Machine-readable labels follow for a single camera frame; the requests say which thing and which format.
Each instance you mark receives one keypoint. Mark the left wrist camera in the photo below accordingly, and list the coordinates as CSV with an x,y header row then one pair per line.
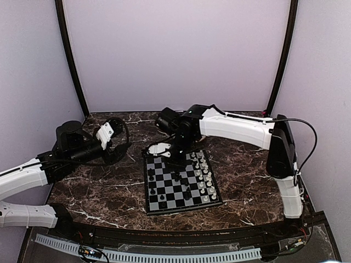
x,y
110,129

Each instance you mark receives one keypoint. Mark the right black frame post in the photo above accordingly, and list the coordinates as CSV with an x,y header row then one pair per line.
x,y
284,57

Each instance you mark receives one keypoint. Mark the black frame post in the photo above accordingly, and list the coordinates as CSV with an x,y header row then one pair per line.
x,y
284,57
60,13

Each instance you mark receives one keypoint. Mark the white slotted cable duct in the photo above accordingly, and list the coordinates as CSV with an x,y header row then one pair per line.
x,y
140,253

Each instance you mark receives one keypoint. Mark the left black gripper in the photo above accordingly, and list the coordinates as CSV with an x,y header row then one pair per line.
x,y
112,156

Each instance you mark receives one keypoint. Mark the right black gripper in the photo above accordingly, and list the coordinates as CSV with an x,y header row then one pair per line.
x,y
174,164

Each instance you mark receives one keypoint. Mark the black and grey chessboard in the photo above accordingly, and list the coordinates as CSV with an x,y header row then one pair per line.
x,y
180,189

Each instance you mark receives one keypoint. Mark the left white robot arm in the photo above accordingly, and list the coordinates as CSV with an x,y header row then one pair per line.
x,y
73,147

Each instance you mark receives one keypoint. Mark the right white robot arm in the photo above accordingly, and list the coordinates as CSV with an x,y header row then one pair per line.
x,y
271,134

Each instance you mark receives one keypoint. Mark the ceramic bird plate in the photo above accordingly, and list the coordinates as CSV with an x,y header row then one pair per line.
x,y
201,138

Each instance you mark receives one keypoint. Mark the left black frame post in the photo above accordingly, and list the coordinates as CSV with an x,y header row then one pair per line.
x,y
60,13

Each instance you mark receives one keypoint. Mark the black front rail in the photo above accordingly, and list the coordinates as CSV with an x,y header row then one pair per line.
x,y
113,236

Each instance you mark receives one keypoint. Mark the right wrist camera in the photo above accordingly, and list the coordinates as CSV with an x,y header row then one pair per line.
x,y
160,149

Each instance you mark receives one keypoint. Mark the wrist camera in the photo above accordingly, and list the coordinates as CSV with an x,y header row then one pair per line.
x,y
160,149
110,129

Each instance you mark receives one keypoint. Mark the green circuit board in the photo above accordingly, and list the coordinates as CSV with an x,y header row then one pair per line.
x,y
89,253

